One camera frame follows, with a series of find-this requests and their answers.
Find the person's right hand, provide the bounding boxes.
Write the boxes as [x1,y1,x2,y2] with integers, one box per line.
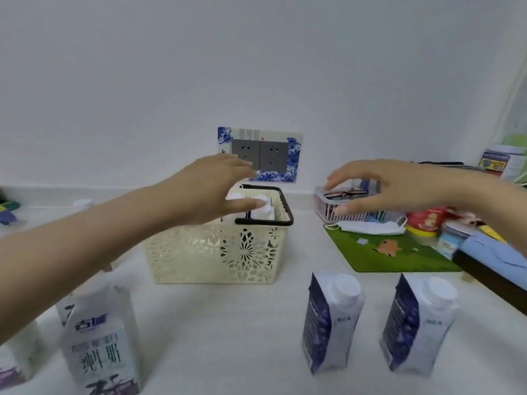
[324,159,455,218]

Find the person's left hand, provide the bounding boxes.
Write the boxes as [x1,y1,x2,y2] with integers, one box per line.
[160,154,269,238]

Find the person's right forearm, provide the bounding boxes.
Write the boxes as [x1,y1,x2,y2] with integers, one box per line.
[447,168,527,259]

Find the person's left forearm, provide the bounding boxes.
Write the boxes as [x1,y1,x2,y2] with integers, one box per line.
[0,181,182,346]

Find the black glasses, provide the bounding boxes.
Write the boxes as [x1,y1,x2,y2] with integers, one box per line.
[323,187,370,201]

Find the white-capped carton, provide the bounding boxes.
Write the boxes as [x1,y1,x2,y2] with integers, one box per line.
[246,195,276,222]

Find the small pink slatted basket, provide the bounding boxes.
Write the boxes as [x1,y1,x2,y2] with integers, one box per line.
[315,185,383,225]

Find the white face mask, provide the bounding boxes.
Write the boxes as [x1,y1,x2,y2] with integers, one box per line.
[324,219,408,236]

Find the green cartoon mouse mat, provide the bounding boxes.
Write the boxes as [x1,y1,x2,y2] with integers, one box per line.
[323,223,464,273]

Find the red cartoon tin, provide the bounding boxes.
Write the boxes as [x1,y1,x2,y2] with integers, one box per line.
[406,207,450,238]

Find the blue-lidded jar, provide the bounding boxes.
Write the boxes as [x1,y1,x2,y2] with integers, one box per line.
[436,221,469,260]

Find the purple and white drink carton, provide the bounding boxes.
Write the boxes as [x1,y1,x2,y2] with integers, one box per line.
[302,272,366,375]
[379,272,460,377]

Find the light blue package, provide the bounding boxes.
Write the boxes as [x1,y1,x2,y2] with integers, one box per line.
[452,231,527,292]

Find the printed box with sunglasses picture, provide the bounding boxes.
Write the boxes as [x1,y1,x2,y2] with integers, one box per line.
[478,147,527,182]

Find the white milk carton dark print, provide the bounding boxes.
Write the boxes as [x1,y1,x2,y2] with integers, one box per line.
[55,283,141,395]

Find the colourful toy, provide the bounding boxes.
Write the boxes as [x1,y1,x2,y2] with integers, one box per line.
[0,188,22,227]

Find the white carton purple base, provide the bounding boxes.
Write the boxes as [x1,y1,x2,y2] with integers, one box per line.
[0,320,47,385]

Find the blue-white wall socket plate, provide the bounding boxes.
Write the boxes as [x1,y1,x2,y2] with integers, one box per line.
[217,127,304,184]

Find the cream lattice basket black handle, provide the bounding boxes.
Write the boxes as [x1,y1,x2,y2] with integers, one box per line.
[143,184,295,285]

